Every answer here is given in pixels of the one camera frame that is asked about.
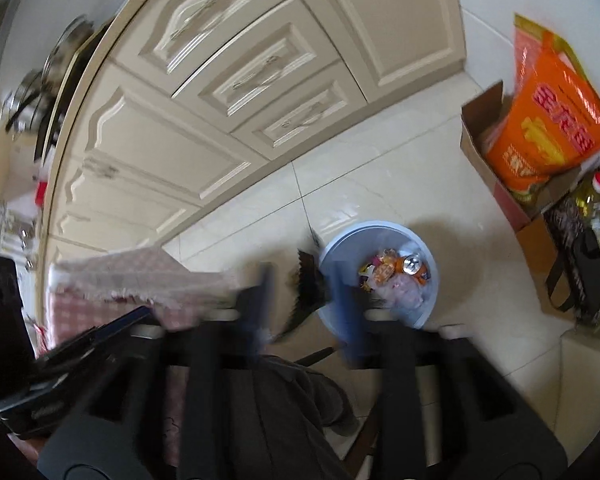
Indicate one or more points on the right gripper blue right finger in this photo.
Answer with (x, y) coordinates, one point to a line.
(486, 428)

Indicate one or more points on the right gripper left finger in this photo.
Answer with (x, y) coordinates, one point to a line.
(117, 429)

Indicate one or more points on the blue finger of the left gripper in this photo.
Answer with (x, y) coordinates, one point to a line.
(63, 375)

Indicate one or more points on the orange white plastic bag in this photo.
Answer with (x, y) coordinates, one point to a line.
(400, 292)

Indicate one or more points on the crushed orange Fanta can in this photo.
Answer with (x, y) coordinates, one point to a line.
(416, 268)

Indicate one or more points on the purple yellow candy wrapper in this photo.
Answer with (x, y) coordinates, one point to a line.
(378, 270)

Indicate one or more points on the black snack wrapper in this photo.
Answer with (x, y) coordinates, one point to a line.
(309, 285)

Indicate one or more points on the light blue trash bin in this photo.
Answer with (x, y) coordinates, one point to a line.
(356, 245)

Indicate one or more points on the pink checkered tablecloth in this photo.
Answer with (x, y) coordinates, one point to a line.
(90, 292)

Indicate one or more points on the red bowl on counter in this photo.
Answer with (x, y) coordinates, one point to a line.
(40, 194)

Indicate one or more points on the brown cardboard box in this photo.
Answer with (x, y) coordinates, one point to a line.
(482, 117)

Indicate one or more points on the cooking oil bottle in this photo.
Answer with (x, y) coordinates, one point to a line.
(597, 209)

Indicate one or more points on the stainless steel steamer pot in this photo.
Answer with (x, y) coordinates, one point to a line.
(25, 108)

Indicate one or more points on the orange rice bag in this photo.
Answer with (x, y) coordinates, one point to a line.
(554, 117)

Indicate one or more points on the cream lower cabinets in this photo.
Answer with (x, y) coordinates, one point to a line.
(186, 103)

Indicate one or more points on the steel wok with lid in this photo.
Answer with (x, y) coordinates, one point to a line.
(57, 62)

